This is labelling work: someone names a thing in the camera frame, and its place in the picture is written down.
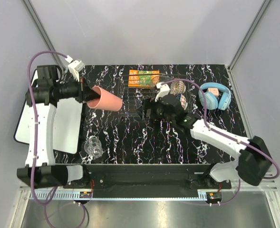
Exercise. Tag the clear glass cup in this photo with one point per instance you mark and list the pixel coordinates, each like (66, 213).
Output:
(93, 147)

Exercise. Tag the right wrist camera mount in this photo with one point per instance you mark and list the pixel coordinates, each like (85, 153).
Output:
(163, 90)

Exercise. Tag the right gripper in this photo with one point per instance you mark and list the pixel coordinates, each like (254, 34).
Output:
(149, 103)

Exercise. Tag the pink cube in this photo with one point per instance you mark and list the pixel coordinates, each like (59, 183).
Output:
(214, 91)

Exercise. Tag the beige patterned bowl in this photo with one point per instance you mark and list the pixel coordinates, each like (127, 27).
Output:
(177, 87)

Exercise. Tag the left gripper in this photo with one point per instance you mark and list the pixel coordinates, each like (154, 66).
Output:
(86, 93)

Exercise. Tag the white board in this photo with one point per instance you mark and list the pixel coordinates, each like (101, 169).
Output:
(66, 126)

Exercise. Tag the blue triangle pattern bowl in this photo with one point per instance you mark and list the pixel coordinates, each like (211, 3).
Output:
(182, 100)

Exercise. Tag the pink plastic cup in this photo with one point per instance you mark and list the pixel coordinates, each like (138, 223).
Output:
(107, 101)

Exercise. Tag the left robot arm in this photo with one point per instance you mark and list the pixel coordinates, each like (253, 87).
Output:
(42, 98)

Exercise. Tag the orange patterned box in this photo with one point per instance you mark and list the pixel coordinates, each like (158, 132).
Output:
(140, 79)

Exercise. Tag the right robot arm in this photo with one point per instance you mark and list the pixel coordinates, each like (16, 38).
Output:
(251, 156)

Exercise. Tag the light blue headphones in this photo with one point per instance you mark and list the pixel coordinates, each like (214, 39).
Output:
(212, 102)

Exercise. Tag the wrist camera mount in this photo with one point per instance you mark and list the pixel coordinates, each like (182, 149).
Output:
(74, 67)
(163, 90)

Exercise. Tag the wire dish rack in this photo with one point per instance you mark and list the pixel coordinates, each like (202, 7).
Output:
(132, 97)

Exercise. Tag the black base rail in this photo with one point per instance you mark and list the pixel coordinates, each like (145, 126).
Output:
(124, 181)

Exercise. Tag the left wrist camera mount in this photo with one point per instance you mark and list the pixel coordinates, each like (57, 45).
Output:
(74, 67)

